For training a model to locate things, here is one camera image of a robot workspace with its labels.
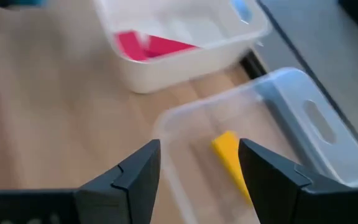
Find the yellow rectangular block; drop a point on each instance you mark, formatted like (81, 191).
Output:
(228, 155)

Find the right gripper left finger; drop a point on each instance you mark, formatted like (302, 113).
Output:
(120, 199)

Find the white plastic bin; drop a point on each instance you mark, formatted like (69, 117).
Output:
(172, 74)

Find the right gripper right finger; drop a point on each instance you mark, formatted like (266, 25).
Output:
(284, 193)

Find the short red block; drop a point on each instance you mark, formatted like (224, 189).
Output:
(129, 46)

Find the long red block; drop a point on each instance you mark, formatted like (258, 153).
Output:
(166, 48)

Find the clear plastic bin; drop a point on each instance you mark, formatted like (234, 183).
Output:
(291, 93)

